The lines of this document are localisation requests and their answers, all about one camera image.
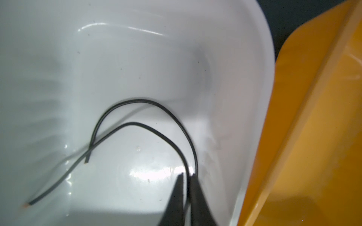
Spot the white plastic bin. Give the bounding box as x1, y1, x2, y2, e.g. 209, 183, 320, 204
1, 1, 274, 226

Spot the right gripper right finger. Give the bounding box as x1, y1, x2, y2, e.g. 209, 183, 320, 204
189, 175, 217, 226

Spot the black cable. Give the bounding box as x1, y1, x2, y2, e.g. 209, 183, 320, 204
24, 98, 199, 208

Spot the yellow plastic bin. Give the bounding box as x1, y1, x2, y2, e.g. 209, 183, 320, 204
238, 1, 362, 226

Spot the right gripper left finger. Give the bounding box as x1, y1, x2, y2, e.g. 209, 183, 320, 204
158, 174, 184, 226

